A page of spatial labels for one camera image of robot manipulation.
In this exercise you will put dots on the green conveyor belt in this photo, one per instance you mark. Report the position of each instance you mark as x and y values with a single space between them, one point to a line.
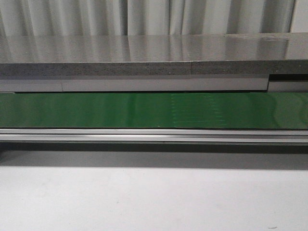
155 110

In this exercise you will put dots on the white pleated curtain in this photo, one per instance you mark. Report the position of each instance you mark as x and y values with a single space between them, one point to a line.
151 17

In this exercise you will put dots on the grey conveyor back rail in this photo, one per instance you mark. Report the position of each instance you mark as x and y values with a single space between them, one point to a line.
215 82

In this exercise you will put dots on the aluminium conveyor front rail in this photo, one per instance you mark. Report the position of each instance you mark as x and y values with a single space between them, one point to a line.
154 135

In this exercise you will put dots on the grey stone slab bench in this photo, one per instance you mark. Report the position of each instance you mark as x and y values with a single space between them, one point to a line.
269 53

